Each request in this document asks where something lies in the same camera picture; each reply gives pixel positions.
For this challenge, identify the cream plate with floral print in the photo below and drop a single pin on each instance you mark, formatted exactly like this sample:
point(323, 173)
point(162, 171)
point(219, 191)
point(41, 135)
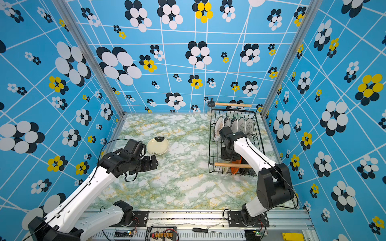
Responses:
point(158, 146)

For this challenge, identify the white plate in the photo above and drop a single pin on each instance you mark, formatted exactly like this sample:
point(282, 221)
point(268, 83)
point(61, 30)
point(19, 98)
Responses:
point(227, 121)
point(250, 128)
point(241, 124)
point(219, 124)

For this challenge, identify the cream plate with black stamp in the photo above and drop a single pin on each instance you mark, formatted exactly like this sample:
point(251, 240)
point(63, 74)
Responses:
point(227, 169)

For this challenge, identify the black screwdriver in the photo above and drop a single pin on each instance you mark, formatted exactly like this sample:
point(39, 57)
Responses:
point(206, 231)

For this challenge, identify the orange plate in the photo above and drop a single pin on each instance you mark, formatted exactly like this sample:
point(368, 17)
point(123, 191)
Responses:
point(235, 170)

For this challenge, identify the wooden rack handle far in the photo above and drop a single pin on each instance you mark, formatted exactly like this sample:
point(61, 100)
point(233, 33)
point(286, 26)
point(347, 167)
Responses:
point(232, 104)

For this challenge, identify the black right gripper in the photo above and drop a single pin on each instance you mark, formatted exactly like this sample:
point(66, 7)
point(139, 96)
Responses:
point(223, 156)

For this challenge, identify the yellow box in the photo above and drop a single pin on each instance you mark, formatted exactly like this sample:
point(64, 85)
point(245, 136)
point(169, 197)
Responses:
point(293, 237)

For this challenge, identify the black terminal board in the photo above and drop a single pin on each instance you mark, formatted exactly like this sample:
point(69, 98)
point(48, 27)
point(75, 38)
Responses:
point(162, 234)

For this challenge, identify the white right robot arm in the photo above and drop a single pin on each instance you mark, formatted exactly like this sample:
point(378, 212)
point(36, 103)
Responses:
point(274, 184)

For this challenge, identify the black wire dish rack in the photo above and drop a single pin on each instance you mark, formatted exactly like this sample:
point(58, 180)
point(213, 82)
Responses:
point(215, 146)

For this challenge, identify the glass jar with black lid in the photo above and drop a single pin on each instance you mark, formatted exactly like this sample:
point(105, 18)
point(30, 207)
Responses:
point(211, 105)

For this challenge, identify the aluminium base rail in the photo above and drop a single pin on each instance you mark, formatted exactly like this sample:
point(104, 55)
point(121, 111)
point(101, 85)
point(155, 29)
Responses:
point(229, 223)

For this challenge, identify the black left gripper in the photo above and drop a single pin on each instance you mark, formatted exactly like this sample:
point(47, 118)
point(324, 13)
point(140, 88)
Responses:
point(150, 165)

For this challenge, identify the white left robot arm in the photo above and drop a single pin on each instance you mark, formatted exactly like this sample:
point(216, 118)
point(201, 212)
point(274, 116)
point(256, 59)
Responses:
point(64, 224)

